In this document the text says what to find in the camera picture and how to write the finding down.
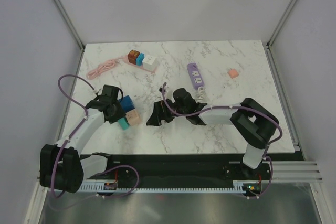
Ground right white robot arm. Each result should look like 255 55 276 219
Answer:
146 86 283 179

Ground blue cube plug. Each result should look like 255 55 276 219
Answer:
118 95 135 113

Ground pink braided cable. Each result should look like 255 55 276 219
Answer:
86 57 125 81

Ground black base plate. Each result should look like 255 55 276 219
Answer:
92 154 271 188

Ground teal power strip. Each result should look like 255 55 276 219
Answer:
118 117 130 131

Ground light blue plug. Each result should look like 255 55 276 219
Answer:
136 53 145 66

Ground white cube plug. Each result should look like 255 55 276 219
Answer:
142 55 159 71

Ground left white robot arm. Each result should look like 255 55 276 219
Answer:
39 85 125 193

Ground purple power strip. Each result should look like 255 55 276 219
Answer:
187 63 204 90

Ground left aluminium frame post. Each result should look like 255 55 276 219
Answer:
52 0 85 52

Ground pink plug adapter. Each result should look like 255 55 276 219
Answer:
227 69 239 79

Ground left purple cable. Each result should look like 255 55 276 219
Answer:
51 74 98 198

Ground brown cube plug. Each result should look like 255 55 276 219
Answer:
127 49 140 65

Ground aluminium rail bar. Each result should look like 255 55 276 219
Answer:
272 161 322 183

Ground pink power strip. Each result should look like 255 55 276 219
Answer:
122 56 159 73

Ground aluminium frame post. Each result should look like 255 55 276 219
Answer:
52 0 85 52
265 0 299 50

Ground right aluminium frame post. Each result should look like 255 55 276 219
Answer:
265 0 299 50

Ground white cable duct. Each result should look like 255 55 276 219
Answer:
78 180 260 194

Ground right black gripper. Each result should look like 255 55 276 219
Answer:
146 98 187 126

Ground peach cube plug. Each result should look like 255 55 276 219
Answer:
126 109 142 126

